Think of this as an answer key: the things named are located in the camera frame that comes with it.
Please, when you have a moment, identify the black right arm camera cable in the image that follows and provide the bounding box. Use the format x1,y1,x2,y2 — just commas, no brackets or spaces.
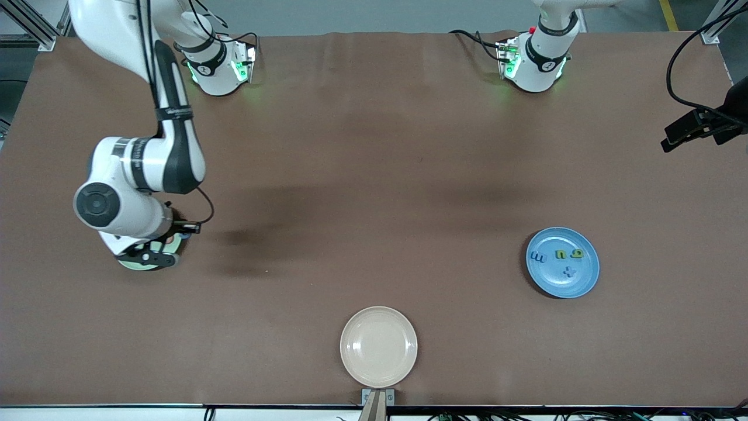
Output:
134,0,216,226

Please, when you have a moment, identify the brown table cover sheet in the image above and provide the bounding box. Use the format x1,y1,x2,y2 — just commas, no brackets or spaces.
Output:
0,30,748,407

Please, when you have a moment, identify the aluminium frame profile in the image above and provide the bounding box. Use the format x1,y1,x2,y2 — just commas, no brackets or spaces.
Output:
0,0,79,52
698,0,734,45

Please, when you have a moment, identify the beige plate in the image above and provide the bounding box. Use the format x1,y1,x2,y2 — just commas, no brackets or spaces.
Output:
340,306,418,389

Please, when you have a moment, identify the green plate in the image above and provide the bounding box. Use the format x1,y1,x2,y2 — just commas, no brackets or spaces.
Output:
117,234,183,271

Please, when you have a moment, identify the silver base connector block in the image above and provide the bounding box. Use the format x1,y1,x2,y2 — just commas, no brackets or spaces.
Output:
496,38,521,80
233,40,258,84

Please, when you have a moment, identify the black base cable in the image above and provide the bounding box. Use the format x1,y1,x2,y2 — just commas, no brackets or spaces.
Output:
449,29,503,62
187,0,261,65

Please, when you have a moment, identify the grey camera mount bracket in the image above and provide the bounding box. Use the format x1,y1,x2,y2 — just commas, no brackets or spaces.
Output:
358,388,396,421

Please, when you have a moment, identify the blue plate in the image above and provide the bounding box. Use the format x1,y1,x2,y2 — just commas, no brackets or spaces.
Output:
525,227,601,299

